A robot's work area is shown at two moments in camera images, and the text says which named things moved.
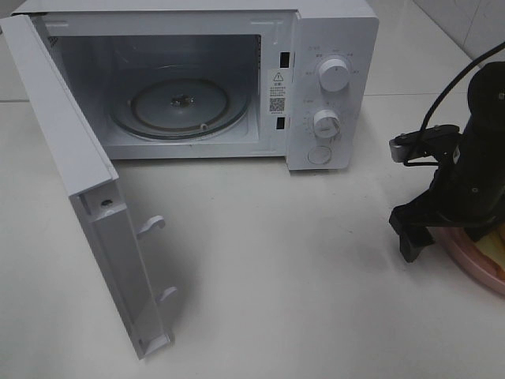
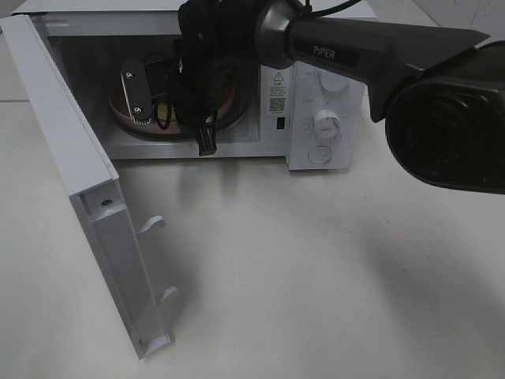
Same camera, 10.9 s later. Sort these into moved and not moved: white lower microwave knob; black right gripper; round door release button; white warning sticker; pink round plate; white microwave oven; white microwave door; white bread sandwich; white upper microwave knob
Moved: pink round plate; white bread sandwich; black right gripper
Not moved: white upper microwave knob; round door release button; white microwave door; white lower microwave knob; white warning sticker; white microwave oven
